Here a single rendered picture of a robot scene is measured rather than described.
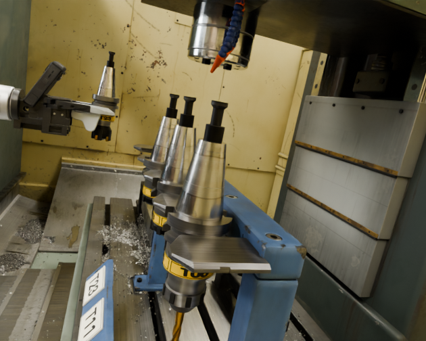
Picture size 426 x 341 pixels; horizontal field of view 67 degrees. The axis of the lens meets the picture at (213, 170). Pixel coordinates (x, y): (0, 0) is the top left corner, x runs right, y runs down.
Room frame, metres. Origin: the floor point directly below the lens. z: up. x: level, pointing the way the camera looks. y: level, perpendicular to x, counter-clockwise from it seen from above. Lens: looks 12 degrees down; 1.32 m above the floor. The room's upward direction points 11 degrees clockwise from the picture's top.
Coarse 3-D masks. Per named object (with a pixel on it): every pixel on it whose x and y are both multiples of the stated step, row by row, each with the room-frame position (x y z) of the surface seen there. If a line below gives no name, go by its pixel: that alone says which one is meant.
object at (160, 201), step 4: (156, 196) 0.34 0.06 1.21; (160, 196) 0.34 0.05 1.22; (164, 196) 0.34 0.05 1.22; (168, 196) 0.34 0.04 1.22; (172, 196) 0.35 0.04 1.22; (176, 196) 0.35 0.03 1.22; (152, 200) 0.33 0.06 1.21; (156, 200) 0.33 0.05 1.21; (160, 200) 0.33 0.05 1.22; (164, 200) 0.33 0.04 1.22; (168, 200) 0.33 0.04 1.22; (172, 200) 0.33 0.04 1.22; (176, 200) 0.34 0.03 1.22; (156, 204) 0.32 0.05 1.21; (160, 204) 0.32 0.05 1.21; (164, 204) 0.32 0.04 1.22; (160, 208) 0.31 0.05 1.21; (164, 208) 0.31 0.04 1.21; (164, 212) 0.31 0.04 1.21
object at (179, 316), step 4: (176, 312) 0.29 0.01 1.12; (176, 316) 0.28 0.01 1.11; (180, 316) 0.28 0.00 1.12; (176, 320) 0.28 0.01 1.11; (180, 320) 0.28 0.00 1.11; (176, 324) 0.28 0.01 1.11; (180, 324) 0.28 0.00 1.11; (176, 328) 0.28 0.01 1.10; (180, 328) 0.29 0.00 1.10; (172, 332) 0.29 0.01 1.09; (176, 332) 0.29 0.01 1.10; (180, 332) 0.29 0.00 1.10; (172, 336) 0.29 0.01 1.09; (176, 336) 0.28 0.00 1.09; (172, 340) 0.28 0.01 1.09; (176, 340) 0.28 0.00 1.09
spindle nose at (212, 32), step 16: (208, 16) 0.78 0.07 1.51; (224, 16) 0.78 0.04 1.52; (256, 16) 0.82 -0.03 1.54; (192, 32) 0.82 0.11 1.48; (208, 32) 0.78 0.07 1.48; (224, 32) 0.78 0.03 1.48; (240, 32) 0.79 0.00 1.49; (192, 48) 0.81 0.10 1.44; (208, 48) 0.78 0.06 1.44; (240, 48) 0.79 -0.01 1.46; (224, 64) 0.84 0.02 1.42; (240, 64) 0.81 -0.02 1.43
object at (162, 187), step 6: (156, 174) 0.40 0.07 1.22; (156, 180) 0.38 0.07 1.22; (162, 180) 0.38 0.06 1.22; (156, 186) 0.39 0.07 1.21; (162, 186) 0.36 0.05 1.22; (168, 186) 0.36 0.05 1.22; (174, 186) 0.36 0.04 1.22; (180, 186) 0.36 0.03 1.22; (156, 192) 0.39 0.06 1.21; (162, 192) 0.37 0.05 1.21; (168, 192) 0.36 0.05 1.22; (174, 192) 0.36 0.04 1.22; (180, 192) 0.36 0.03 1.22
